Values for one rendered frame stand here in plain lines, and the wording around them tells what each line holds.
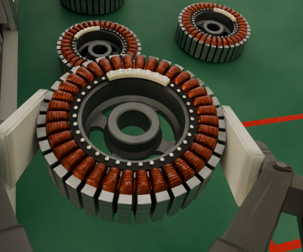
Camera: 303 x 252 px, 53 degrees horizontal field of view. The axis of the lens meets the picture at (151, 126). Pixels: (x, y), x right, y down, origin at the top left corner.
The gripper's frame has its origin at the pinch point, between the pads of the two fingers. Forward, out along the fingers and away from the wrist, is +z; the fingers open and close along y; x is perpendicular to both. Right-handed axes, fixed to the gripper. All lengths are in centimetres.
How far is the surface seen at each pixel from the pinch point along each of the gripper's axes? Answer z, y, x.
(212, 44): 27.1, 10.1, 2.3
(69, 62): 21.3, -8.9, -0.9
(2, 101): 19.2, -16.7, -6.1
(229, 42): 27.5, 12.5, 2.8
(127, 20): 35.7, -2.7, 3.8
